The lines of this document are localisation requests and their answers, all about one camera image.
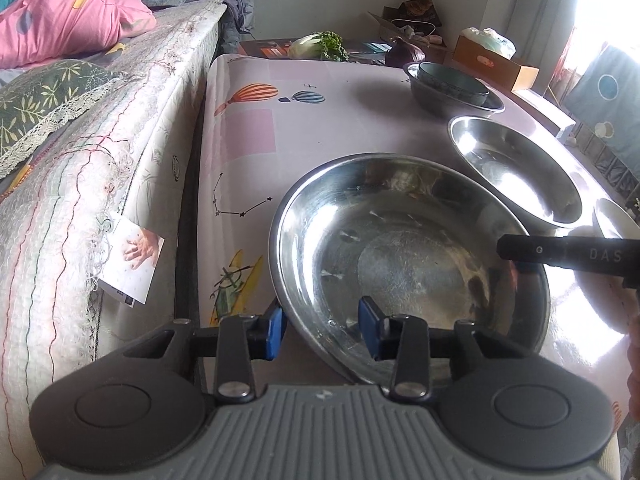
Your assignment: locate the large steel basin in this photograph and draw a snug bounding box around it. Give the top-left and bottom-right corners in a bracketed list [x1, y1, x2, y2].
[269, 152, 551, 386]

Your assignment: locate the purple cabbage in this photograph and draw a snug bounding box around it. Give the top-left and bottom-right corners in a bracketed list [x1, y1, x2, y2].
[384, 36, 427, 68]

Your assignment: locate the napa cabbage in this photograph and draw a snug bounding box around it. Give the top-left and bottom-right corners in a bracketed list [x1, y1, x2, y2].
[287, 31, 349, 62]

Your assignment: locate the blue cloth with circles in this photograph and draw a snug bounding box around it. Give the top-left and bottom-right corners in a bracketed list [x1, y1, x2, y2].
[565, 45, 640, 138]

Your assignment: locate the orange-brown open cardboard box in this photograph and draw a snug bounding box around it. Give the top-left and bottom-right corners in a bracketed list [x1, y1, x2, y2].
[452, 35, 540, 93]

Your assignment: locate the green ceramic bowl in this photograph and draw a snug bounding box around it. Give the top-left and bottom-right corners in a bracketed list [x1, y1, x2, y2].
[416, 62, 491, 107]

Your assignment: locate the white plastic bag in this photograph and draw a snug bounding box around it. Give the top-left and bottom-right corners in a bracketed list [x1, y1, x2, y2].
[460, 26, 517, 60]

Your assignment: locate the grey box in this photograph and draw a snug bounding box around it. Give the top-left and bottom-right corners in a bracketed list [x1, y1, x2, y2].
[510, 87, 576, 143]

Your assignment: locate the dark brown bag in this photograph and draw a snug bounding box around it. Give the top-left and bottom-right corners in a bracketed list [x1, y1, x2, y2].
[382, 0, 443, 28]

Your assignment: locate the window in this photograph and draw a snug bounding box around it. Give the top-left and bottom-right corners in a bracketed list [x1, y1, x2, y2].
[570, 0, 640, 61]

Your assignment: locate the white quilted mattress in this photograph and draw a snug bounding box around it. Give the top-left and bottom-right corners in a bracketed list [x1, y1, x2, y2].
[0, 0, 226, 466]

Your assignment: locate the white mattress label card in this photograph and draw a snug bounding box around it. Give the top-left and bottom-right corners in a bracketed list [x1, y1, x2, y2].
[97, 212, 167, 306]

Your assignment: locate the pink printed tablecloth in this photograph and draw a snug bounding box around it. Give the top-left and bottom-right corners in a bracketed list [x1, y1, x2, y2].
[192, 52, 631, 480]

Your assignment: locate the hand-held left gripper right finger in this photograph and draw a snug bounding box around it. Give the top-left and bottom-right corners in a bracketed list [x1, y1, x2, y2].
[358, 296, 501, 398]

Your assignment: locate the pink hanging garment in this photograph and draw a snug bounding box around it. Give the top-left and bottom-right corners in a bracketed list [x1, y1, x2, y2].
[557, 35, 583, 86]

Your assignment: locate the dark storage rack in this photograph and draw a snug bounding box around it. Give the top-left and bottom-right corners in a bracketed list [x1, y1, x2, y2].
[582, 130, 640, 206]

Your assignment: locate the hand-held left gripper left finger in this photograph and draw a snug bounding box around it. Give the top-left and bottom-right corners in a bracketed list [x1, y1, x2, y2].
[122, 305, 287, 405]

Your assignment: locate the person's right hand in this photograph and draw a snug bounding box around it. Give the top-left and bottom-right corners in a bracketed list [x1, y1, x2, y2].
[627, 310, 640, 421]

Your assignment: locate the dark printed flat box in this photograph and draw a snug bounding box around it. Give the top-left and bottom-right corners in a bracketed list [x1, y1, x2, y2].
[237, 37, 396, 66]

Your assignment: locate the small steel bowl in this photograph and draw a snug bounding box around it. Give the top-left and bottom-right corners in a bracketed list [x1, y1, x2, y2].
[447, 116, 584, 228]

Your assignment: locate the pink and blue quilt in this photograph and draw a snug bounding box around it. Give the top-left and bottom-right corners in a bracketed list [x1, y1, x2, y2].
[0, 0, 157, 68]

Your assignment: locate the cluttered open cardboard box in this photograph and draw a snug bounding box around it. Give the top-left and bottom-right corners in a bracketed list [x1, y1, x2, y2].
[367, 10, 448, 63]

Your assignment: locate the green leaf-patterned pillow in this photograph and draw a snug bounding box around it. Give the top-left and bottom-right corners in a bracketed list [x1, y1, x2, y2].
[0, 59, 126, 181]

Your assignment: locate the medium steel bowl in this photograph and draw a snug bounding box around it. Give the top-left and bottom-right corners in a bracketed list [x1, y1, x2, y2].
[404, 61, 506, 119]

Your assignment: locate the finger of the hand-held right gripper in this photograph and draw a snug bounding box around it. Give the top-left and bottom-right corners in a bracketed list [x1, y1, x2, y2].
[497, 234, 551, 265]

